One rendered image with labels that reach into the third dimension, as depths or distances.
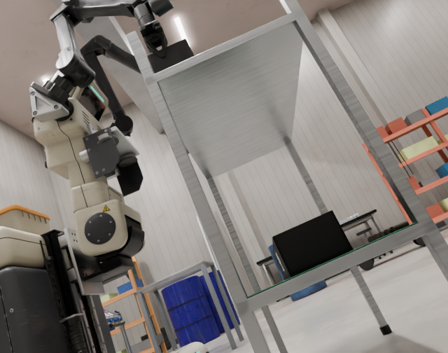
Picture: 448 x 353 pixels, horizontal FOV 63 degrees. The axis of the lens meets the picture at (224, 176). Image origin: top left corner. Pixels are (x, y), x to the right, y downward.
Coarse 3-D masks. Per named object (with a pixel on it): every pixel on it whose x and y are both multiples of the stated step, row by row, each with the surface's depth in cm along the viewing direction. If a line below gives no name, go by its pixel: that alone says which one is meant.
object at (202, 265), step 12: (204, 264) 346; (168, 276) 342; (180, 276) 354; (204, 276) 335; (216, 276) 374; (144, 288) 344; (156, 288) 363; (144, 300) 344; (156, 300) 380; (216, 300) 328; (228, 300) 368; (144, 312) 338; (168, 324) 372; (228, 336) 318; (240, 336) 355; (156, 348) 328
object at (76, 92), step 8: (56, 72) 140; (80, 88) 136; (88, 88) 140; (96, 88) 144; (72, 96) 135; (80, 96) 137; (88, 96) 141; (96, 96) 146; (104, 96) 152; (88, 104) 143; (96, 104) 148; (104, 104) 153; (96, 112) 149
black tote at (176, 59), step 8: (184, 40) 115; (168, 48) 115; (176, 48) 114; (184, 48) 114; (152, 56) 114; (168, 56) 114; (176, 56) 114; (184, 56) 113; (192, 56) 113; (152, 64) 114; (160, 64) 113; (168, 64) 113
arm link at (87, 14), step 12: (72, 0) 139; (84, 0) 139; (96, 0) 135; (108, 0) 131; (120, 0) 126; (84, 12) 139; (96, 12) 135; (108, 12) 132; (120, 12) 128; (132, 12) 126
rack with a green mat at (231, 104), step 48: (288, 0) 96; (240, 48) 96; (288, 48) 105; (192, 96) 107; (240, 96) 118; (288, 96) 132; (192, 144) 137; (240, 144) 155; (288, 144) 177; (384, 144) 82; (192, 192) 85; (384, 240) 77; (432, 240) 75; (240, 288) 78; (288, 288) 76
